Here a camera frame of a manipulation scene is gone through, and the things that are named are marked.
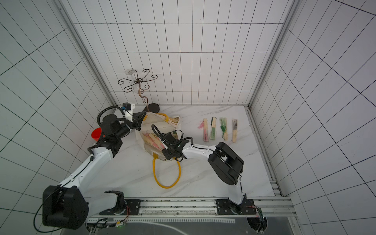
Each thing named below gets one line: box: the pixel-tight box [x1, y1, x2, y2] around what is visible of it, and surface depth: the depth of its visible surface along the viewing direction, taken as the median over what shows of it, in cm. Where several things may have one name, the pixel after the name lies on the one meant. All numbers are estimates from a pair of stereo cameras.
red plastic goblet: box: [91, 127, 102, 142], surface depth 87 cm
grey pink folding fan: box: [232, 118, 238, 143], surface depth 106 cm
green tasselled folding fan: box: [219, 117, 229, 141], surface depth 106 cm
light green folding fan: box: [209, 116, 217, 141], surface depth 106 cm
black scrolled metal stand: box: [117, 69, 158, 112], surface depth 94 cm
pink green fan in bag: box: [142, 132, 166, 152], surface depth 94 cm
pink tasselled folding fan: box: [197, 117, 210, 142], surface depth 108 cm
